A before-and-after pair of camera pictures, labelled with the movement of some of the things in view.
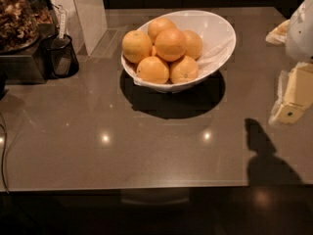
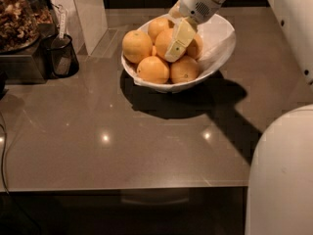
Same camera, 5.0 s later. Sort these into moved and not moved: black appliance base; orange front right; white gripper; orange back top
Moved: white gripper
Not moved: orange back top; orange front right; black appliance base
